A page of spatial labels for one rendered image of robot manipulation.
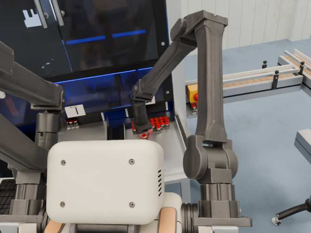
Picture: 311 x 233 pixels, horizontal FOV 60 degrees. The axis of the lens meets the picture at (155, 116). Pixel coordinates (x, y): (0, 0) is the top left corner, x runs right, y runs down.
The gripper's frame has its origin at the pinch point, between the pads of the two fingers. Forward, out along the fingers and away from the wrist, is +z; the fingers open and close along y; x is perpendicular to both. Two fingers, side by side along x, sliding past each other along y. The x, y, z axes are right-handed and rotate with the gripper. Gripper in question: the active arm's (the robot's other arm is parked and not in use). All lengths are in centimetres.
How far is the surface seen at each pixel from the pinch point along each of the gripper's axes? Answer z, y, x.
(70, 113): -9.4, 23.6, 27.9
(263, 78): -1, 15, -77
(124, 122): 4.1, 21.9, 3.6
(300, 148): 46, -3, -97
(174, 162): 3.8, -16.7, -6.9
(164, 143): 3.8, -3.7, -8.1
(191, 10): 27, 260, -161
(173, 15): -47, 11, -23
